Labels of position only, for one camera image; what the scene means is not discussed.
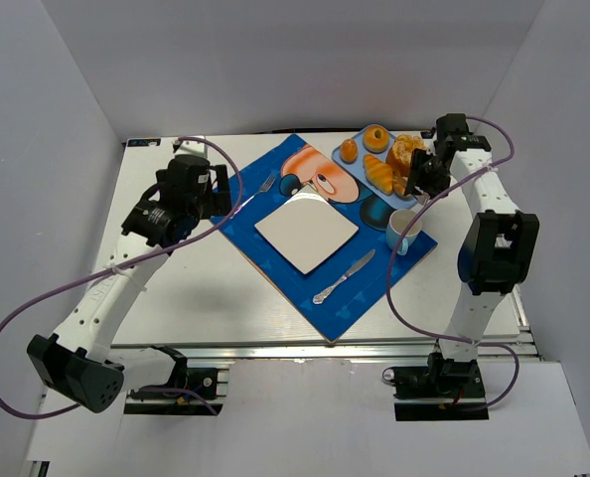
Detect small round bun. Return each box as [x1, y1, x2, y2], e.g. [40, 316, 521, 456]
[340, 138, 359, 164]
[392, 175, 410, 198]

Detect metal serving tongs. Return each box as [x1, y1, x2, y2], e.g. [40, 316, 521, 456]
[414, 193, 430, 206]

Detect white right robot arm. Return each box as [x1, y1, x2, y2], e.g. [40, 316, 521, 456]
[398, 113, 539, 398]

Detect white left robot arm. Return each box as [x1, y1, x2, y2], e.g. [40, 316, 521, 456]
[27, 154, 231, 413]

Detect large flower-shaped bread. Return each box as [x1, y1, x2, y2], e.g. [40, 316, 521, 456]
[385, 134, 427, 178]

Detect croissant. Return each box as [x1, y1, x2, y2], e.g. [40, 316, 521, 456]
[363, 154, 393, 196]

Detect glazed donut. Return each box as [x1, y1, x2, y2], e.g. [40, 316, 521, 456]
[363, 124, 389, 153]

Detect light blue tray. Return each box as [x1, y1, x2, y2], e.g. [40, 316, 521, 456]
[332, 126, 435, 210]

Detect silver fork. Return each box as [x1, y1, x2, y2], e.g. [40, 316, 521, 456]
[234, 173, 276, 215]

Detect blue and white cup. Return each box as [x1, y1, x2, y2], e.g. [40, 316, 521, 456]
[385, 210, 422, 256]

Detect white square plate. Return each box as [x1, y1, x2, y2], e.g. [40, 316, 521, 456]
[254, 186, 359, 274]

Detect silver table knife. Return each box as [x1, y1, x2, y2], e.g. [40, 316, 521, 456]
[312, 249, 376, 305]

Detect blue cartoon placemat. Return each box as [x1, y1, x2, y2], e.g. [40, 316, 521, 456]
[221, 134, 437, 343]

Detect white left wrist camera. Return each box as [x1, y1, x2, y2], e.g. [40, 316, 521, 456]
[172, 136, 207, 158]

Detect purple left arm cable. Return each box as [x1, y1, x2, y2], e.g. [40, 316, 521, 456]
[0, 136, 245, 419]

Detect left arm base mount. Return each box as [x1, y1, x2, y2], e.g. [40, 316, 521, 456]
[124, 347, 223, 416]

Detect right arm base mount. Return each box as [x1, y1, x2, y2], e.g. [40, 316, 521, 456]
[381, 352, 489, 422]

